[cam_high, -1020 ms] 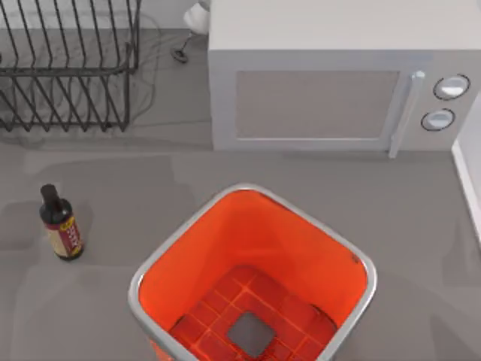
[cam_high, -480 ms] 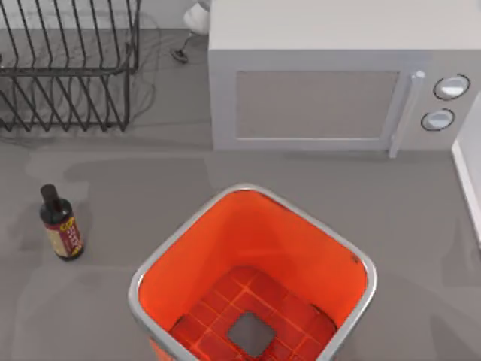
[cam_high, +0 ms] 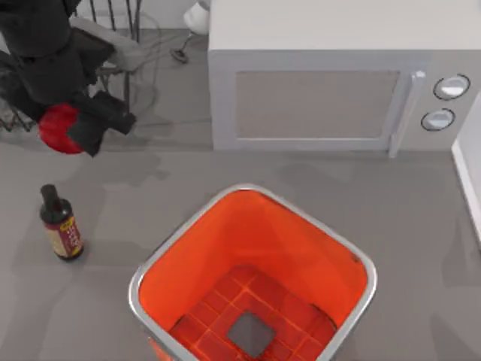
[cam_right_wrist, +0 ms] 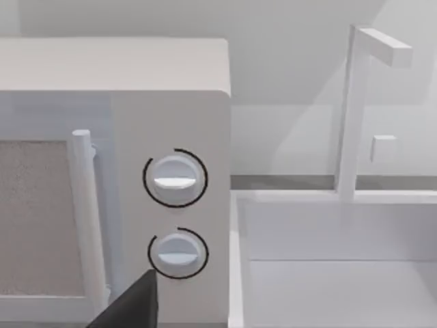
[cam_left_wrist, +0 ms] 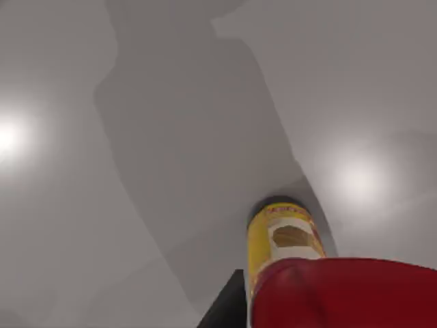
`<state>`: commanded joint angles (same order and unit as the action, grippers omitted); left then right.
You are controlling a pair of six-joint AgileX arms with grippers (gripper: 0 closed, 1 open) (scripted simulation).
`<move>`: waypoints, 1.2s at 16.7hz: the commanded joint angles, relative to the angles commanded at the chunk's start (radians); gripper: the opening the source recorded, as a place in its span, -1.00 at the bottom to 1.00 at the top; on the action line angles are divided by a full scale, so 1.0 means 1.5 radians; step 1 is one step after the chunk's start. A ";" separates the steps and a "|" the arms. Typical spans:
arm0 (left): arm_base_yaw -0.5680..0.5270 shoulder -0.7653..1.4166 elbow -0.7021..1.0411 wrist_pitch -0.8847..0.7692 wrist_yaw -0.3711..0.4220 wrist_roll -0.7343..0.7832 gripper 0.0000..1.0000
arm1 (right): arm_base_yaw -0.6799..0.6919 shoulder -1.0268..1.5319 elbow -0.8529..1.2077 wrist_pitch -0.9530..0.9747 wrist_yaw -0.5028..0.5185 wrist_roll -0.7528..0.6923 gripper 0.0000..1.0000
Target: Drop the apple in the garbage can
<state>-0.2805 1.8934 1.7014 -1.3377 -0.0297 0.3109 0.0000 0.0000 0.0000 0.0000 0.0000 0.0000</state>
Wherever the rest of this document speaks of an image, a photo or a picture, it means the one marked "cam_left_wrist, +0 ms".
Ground yellow bottle with red cap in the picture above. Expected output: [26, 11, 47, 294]
[244, 195, 437, 328]

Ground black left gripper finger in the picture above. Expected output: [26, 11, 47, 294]
[196, 269, 248, 328]

